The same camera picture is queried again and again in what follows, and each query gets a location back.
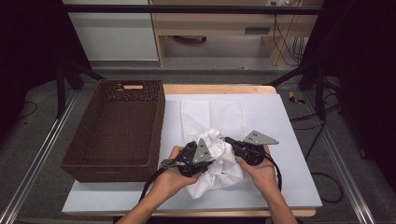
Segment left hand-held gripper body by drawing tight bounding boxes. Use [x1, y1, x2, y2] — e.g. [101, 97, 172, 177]
[177, 138, 216, 178]

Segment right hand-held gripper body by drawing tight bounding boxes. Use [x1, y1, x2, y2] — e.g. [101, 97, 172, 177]
[233, 130, 280, 167]

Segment white cloth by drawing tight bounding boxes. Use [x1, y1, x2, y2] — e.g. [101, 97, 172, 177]
[185, 128, 246, 200]

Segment white mesh laundry bag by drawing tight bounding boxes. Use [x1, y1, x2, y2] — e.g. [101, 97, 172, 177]
[180, 98, 248, 147]

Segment brown woven basket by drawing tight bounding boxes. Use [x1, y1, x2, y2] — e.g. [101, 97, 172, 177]
[60, 78, 166, 184]

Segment person's right hand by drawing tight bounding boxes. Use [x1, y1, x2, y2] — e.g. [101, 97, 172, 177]
[236, 146, 278, 196]

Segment person's left hand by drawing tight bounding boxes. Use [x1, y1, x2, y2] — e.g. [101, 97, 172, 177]
[153, 145, 202, 200]

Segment grey metal plug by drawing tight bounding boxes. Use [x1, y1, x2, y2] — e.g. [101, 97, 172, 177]
[161, 158, 182, 169]

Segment white board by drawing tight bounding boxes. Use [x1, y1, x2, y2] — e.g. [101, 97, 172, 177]
[62, 93, 323, 216]

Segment wooden table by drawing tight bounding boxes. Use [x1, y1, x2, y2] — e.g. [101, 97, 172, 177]
[64, 83, 317, 218]

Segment yellow and black tool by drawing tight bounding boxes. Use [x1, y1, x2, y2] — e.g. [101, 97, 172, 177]
[288, 91, 306, 105]

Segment black metal stand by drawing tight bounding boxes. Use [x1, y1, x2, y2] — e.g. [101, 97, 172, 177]
[55, 59, 106, 119]
[267, 59, 328, 121]

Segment light wooden desk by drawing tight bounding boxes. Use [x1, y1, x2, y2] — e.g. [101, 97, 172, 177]
[148, 0, 325, 67]

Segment black curtain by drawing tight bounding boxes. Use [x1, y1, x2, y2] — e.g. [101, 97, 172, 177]
[0, 0, 94, 138]
[303, 0, 396, 191]

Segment white power strip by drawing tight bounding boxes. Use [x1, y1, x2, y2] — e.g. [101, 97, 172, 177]
[265, 0, 301, 7]

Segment black horizontal bar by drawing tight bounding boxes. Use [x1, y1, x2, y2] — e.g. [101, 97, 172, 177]
[64, 4, 323, 16]

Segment white cabinet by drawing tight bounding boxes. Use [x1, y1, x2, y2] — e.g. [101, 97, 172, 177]
[62, 0, 160, 62]

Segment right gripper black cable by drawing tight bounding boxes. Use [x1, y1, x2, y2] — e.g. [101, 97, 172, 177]
[264, 153, 283, 192]

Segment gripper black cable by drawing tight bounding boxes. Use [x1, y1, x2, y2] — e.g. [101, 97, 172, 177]
[264, 153, 283, 192]
[138, 166, 166, 203]

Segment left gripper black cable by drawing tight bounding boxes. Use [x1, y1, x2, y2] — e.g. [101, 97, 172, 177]
[138, 166, 166, 203]

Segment aluminium rail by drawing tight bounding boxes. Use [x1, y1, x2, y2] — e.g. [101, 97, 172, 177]
[0, 90, 80, 224]
[303, 91, 377, 224]

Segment hanging desk cables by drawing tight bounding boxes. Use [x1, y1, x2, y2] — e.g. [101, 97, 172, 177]
[272, 13, 305, 67]

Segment thin black floor cable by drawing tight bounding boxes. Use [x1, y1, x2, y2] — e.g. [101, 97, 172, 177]
[17, 101, 38, 120]

